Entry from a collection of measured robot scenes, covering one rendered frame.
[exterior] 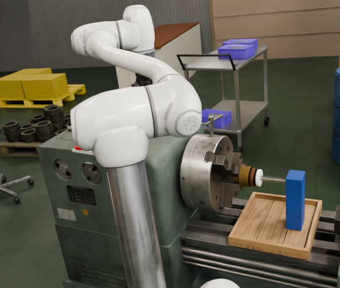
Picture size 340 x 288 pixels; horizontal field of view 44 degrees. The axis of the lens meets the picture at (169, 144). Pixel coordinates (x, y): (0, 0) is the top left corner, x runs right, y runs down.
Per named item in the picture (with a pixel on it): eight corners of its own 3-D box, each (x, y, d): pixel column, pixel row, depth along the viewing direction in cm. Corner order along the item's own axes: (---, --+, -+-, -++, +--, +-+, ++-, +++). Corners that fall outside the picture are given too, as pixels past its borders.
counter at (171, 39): (203, 64, 868) (199, 22, 835) (167, 102, 649) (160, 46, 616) (166, 66, 893) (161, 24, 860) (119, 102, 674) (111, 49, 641)
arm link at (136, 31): (153, 45, 158) (119, 50, 156) (147, 2, 152) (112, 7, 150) (159, 49, 148) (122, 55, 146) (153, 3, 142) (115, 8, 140)
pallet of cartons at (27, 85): (-4, 108, 729) (-12, 82, 711) (27, 93, 807) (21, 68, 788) (60, 107, 685) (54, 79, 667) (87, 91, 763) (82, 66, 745)
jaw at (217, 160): (212, 175, 170) (204, 163, 161) (215, 164, 172) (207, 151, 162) (239, 178, 165) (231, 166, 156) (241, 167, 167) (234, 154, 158)
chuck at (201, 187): (190, 222, 168) (186, 147, 158) (216, 191, 194) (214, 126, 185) (211, 225, 164) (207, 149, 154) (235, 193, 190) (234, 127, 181)
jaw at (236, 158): (218, 163, 175) (226, 148, 183) (219, 173, 177) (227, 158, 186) (243, 166, 170) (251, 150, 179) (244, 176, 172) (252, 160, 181)
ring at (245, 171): (231, 170, 164) (254, 172, 160) (238, 159, 172) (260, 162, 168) (232, 190, 168) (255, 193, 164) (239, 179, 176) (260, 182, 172)
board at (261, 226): (228, 245, 163) (227, 236, 161) (253, 199, 192) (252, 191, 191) (308, 260, 150) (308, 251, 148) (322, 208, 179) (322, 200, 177)
